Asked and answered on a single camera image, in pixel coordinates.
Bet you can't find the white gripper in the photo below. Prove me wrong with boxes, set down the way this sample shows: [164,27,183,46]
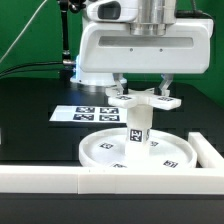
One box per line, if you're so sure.
[79,19,213,96]

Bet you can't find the white cross-shaped table base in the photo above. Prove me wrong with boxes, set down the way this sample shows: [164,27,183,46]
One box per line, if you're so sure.
[108,89,181,110]

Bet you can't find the white round table top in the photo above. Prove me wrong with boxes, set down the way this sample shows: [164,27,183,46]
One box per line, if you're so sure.
[79,128,197,170]

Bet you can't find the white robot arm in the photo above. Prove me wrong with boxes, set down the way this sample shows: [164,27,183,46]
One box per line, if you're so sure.
[70,0,214,91]

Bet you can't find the printed marker sheet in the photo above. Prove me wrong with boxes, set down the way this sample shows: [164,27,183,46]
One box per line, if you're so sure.
[50,105,127,123]

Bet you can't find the black camera stand pole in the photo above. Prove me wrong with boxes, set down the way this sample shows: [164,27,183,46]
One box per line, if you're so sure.
[57,0,86,63]

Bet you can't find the grey cable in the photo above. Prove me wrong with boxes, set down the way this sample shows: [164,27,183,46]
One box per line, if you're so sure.
[0,0,49,64]

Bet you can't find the black cable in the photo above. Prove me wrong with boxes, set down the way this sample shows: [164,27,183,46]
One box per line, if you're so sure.
[0,60,65,80]

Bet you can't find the white L-shaped fence rail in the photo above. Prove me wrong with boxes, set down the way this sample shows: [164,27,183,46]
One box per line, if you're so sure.
[0,132,224,195]

